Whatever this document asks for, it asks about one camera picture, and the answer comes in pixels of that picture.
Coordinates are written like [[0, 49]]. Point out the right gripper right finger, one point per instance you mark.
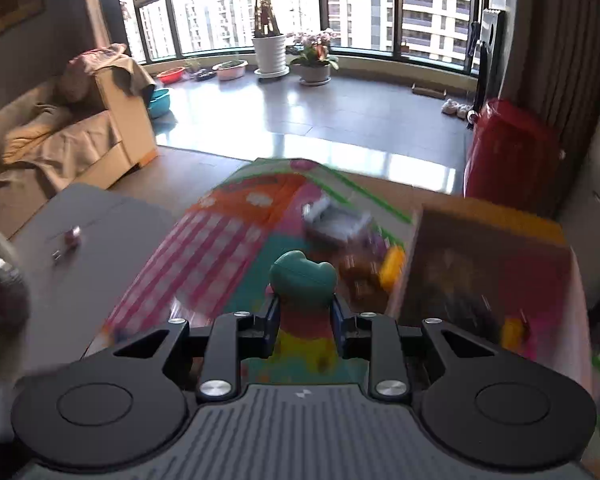
[[374, 338]]

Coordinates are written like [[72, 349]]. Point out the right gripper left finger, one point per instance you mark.
[[235, 337]]

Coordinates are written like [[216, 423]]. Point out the green toy figure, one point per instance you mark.
[[304, 343]]

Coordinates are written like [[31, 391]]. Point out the yellow toy block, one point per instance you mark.
[[391, 268]]

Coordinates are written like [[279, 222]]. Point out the white battery charger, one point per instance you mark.
[[334, 222]]

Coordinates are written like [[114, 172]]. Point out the pink cardboard box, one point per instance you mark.
[[456, 266]]

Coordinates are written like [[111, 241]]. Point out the purple candy bag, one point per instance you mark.
[[358, 266]]

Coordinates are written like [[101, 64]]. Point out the colourful play mat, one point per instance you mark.
[[218, 257]]

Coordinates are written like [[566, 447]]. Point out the grey low table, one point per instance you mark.
[[78, 253]]

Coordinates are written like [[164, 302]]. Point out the tan sofa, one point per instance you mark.
[[48, 143]]

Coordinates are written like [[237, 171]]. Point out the teal plastic basin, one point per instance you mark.
[[159, 104]]

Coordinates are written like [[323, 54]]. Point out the pink cloth on sofa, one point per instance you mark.
[[74, 82]]

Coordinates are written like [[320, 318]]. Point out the small pink planter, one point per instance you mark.
[[230, 70]]

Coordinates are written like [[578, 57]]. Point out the red plastic basin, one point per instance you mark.
[[171, 76]]

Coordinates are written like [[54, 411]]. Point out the flowering plant white pot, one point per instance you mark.
[[313, 59]]

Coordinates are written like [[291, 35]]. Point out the tall plant white pot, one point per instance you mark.
[[268, 42]]

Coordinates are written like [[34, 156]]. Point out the grey curtain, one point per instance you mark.
[[553, 68]]

